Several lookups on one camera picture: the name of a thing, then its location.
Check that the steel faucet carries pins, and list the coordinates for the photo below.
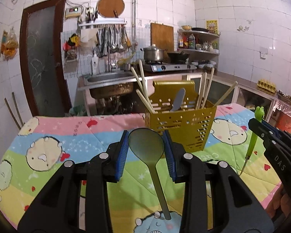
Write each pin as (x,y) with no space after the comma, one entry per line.
(111,60)

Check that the leaning thin sticks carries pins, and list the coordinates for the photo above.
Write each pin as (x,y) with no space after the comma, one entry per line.
(14,111)

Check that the person's right hand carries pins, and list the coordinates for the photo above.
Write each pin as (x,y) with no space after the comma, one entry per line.
(278,203)

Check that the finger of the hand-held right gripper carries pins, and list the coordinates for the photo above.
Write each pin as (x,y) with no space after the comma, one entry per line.
(287,142)
(278,162)

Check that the gold perforated utensil holder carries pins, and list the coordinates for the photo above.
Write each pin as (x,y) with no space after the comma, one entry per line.
(184,126)

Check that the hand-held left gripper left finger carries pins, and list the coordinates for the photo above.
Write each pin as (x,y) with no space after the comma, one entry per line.
(121,157)

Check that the corner wall shelf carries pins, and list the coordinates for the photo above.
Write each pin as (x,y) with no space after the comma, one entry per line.
(198,51)

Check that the white soap bottle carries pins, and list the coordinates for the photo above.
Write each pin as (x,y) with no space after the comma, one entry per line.
(94,64)

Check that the yellow wall poster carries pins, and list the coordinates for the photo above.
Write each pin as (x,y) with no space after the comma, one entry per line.
(212,27)

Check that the hanging snack bags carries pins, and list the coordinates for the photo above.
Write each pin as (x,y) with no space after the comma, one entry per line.
(9,43)

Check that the yellow red hanging bag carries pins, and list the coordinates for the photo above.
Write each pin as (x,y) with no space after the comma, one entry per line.
(71,43)

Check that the silver foil sheet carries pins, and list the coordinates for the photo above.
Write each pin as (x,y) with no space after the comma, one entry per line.
(287,104)

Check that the green plastic bag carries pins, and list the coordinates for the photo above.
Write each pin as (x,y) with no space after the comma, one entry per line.
(78,110)

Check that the white utensil rack shelf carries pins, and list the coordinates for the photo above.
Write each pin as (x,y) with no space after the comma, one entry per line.
(103,23)

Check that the rectangular wooden cutting board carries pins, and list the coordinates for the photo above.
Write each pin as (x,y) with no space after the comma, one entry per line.
(162,37)

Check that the row of condiment bottles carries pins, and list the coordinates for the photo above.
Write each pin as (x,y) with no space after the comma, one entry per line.
(188,41)

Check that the black wok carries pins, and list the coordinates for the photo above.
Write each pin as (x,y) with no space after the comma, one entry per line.
(178,56)

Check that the olive grey spoon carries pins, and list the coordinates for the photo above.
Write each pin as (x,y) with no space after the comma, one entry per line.
(145,148)

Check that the round wooden cutting board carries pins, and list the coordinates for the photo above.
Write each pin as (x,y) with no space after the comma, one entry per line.
(110,6)

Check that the white hanging cloth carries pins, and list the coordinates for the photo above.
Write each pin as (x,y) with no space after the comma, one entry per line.
(88,37)

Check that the row of hanging kitchen utensils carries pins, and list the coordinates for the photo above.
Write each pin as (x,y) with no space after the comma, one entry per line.
(114,40)

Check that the egg carton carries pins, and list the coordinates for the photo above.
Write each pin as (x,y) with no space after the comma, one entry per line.
(266,85)

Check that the dark wooden glass door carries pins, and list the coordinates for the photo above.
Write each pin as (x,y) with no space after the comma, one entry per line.
(41,58)

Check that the steel pot with lid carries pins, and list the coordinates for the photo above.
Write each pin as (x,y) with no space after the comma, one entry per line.
(152,53)

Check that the vertical wall pipe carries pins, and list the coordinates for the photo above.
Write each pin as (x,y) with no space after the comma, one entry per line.
(134,14)

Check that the printed cartoon blanket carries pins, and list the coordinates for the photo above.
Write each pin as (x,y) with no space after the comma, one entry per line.
(75,136)

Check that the wall controller box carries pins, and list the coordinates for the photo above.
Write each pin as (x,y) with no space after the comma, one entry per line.
(74,12)

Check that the white wall socket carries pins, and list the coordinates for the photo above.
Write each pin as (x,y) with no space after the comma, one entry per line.
(263,53)

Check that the wall sticker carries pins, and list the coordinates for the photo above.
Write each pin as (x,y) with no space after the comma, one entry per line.
(244,26)

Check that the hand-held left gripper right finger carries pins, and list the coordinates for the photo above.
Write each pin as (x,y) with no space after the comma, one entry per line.
(170,160)

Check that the steel kitchen sink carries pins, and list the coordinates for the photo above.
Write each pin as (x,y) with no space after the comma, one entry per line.
(109,86)

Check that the kitchen counter cabinet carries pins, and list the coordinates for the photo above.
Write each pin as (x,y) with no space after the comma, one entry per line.
(252,97)

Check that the gas stove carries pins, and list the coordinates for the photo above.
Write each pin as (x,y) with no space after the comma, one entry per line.
(171,66)

